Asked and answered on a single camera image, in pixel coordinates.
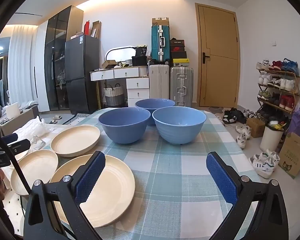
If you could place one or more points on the white suitcase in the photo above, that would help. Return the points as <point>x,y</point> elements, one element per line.
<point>158,82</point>

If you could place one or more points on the black storage basket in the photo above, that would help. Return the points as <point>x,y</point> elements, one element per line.
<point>139,61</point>

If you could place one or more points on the large brown cardboard box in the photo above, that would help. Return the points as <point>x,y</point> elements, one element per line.
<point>15,126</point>

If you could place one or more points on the black refrigerator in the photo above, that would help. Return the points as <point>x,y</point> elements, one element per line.
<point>80,62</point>

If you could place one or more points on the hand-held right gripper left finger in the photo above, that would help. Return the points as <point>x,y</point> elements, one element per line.
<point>90,177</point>

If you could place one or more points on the white plastic bag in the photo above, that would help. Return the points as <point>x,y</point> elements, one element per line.
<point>35,128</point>

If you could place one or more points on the low cardboard box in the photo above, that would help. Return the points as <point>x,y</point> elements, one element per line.
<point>108,63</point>

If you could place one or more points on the black paper bag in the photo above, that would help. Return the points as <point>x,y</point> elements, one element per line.
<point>140,51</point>

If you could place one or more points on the dark glass door cabinet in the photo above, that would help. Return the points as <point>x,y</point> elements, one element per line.
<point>55,55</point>

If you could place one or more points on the teal suitcase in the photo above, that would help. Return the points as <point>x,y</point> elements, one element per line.
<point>156,45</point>

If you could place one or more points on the rows of assorted shoes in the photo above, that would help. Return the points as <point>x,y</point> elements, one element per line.
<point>288,83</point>

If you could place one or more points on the oval mirror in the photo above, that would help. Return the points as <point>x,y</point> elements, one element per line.
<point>120,53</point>

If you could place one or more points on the grey white woven basket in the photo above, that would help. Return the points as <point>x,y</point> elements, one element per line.
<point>113,96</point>

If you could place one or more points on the silver suitcase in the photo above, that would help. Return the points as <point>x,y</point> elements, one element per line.
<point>181,85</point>

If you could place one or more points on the teal checked tablecloth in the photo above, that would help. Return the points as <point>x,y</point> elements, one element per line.
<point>170,170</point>

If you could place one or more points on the clear phone stand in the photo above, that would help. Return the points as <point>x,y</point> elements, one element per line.
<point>38,143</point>

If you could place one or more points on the wooden shoe rack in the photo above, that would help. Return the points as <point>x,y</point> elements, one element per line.
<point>277,72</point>

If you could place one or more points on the ribbed blue bowl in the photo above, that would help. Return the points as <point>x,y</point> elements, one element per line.
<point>179,132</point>

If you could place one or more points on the yellow black shoe box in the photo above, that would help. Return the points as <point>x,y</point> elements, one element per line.
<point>181,62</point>

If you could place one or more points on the open flat cardboard box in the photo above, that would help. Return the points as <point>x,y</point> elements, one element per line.
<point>96,30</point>

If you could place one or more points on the white small basket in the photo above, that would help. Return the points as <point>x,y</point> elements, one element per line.
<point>128,62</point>

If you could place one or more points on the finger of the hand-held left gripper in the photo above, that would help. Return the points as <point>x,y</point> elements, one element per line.
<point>18,147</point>
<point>11,138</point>

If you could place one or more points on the white wall switch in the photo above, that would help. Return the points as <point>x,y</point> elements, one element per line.
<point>273,43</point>

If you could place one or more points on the white vanity desk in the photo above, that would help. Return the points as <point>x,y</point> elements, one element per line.
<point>137,83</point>

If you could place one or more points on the scattered sneakers group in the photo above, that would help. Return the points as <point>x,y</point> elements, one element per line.
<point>230,116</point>

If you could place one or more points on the wooden door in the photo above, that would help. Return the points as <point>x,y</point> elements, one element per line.
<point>220,75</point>

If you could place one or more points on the white curtain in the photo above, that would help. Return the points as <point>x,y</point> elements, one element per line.
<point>20,67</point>

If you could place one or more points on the beige slipper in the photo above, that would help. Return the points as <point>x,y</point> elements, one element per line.
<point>57,117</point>

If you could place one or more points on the red black shoe box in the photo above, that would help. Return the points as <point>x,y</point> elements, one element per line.
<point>177,48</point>

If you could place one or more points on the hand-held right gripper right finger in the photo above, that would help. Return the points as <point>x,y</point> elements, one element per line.
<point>222,180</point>

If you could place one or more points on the white trash bin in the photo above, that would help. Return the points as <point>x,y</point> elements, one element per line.
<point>271,140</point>

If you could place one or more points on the small brown cardboard box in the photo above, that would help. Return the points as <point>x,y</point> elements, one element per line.
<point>255,127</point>

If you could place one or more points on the cat print cardboard box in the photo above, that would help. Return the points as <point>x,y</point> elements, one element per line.
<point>293,157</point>

